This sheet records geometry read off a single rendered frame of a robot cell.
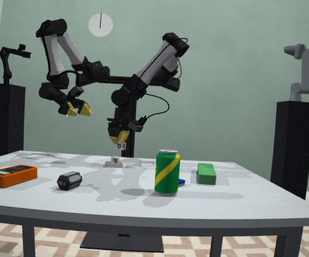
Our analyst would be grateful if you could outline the green soda can with yellow stripe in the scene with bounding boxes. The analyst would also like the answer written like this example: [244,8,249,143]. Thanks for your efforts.
[154,149,180,196]

